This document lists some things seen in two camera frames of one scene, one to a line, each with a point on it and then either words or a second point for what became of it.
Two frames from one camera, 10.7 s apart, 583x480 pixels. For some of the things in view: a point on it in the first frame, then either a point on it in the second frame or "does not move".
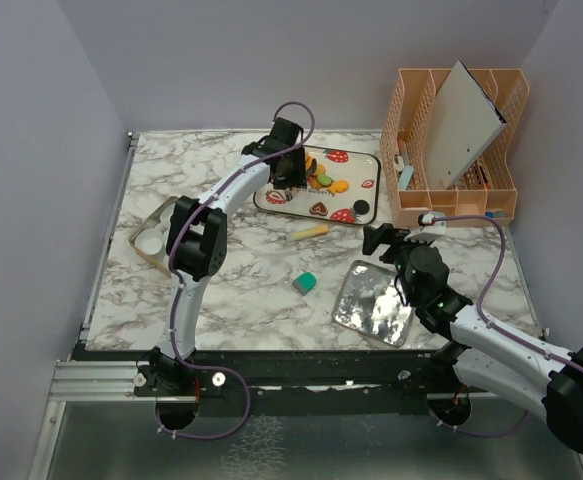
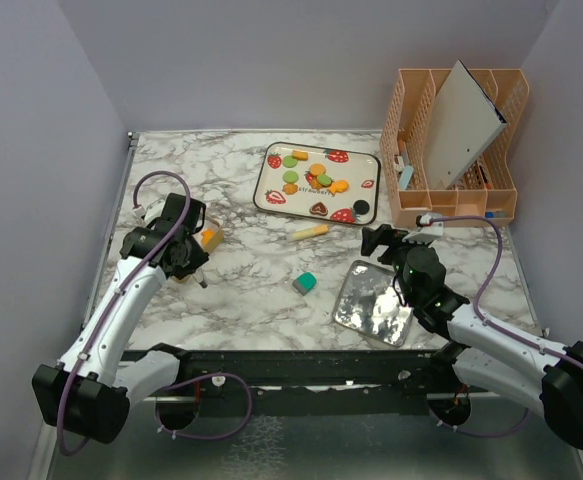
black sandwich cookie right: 361,207 does not move
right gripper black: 386,233 does not move
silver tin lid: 370,302 does not move
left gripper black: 298,177 -> 198,258
